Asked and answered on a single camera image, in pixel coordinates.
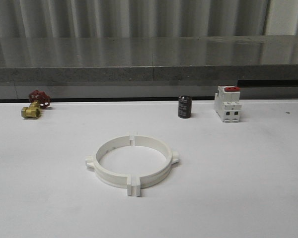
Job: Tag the black cylindrical capacitor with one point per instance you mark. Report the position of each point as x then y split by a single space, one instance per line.
184 106

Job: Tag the brass valve red handwheel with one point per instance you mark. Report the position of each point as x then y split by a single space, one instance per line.
39 100

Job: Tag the grey stone counter ledge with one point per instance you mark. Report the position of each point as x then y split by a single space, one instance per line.
73 69

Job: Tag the grey pleated curtain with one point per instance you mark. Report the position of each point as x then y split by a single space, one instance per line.
147 18

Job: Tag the white circuit breaker red switch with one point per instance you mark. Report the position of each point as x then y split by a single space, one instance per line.
227 103

